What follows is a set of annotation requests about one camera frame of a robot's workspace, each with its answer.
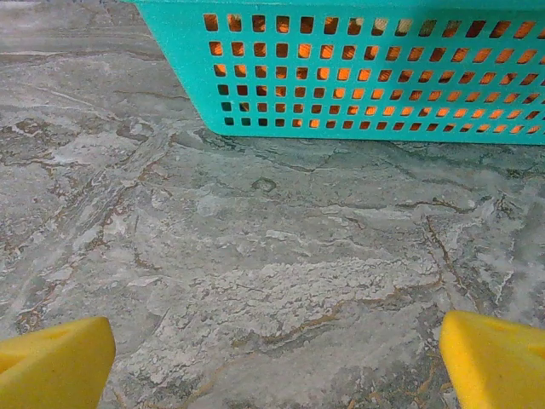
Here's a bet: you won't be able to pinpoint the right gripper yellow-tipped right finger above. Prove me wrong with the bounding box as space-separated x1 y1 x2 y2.
439 310 545 409

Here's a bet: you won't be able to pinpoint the teal plastic basket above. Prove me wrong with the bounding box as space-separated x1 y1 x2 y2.
120 0 545 147

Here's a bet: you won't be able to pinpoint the orange crumpled trousers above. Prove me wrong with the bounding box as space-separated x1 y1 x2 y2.
204 14 545 134

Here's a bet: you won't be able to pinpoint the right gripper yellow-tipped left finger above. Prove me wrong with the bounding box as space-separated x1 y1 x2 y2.
0 315 117 409

